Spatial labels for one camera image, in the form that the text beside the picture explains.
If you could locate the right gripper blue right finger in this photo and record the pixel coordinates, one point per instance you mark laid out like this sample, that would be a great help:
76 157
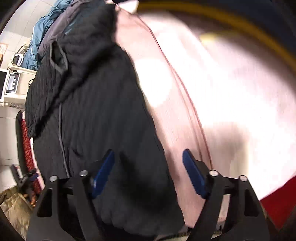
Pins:
195 170

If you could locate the black quilted puffer jacket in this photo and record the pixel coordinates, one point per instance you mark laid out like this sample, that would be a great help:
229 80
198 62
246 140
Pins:
85 101

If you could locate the navy blue yellow-trimmed cushion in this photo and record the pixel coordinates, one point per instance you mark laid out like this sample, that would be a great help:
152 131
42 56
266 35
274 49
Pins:
258 19

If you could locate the red patterned black cloth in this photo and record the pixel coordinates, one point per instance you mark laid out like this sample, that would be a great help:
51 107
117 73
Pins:
25 155

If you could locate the red blanket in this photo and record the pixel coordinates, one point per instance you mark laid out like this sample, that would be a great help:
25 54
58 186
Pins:
280 204

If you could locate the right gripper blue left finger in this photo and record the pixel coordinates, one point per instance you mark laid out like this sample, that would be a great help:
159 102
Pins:
100 177

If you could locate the pink polka dot bed sheet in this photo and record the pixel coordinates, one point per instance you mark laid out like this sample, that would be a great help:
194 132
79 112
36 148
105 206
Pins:
216 91

